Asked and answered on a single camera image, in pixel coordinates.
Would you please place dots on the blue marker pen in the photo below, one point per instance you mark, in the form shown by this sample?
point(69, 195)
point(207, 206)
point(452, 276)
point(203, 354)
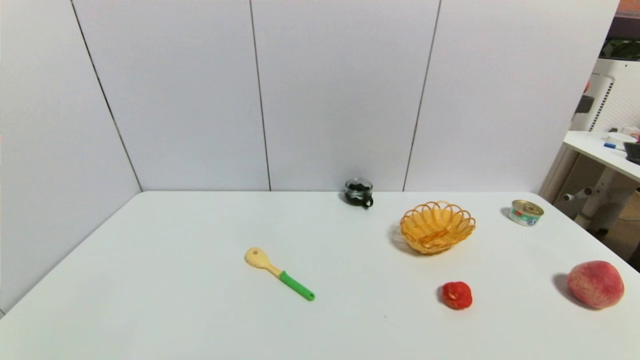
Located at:
point(613, 146)

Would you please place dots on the white bowl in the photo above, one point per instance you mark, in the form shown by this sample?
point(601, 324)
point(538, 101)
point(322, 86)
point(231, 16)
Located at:
point(621, 137)

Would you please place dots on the white pegboard panel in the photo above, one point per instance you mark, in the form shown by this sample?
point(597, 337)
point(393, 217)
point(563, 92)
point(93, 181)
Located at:
point(620, 100)

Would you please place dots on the dark green shelf item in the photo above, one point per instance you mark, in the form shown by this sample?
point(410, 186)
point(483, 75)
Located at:
point(622, 50)

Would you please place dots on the black holder on pegboard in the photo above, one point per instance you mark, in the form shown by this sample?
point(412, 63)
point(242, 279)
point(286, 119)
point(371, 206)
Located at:
point(584, 104)

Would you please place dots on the pink red peach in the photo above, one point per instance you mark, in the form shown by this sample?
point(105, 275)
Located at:
point(596, 284)

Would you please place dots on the red tomato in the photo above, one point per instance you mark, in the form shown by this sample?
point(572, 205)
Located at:
point(457, 295)

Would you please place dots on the yellow woven plastic basket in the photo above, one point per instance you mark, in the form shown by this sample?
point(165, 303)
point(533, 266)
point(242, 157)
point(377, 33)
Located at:
point(436, 231)

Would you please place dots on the small tin can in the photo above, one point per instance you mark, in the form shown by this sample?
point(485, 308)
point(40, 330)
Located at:
point(526, 213)

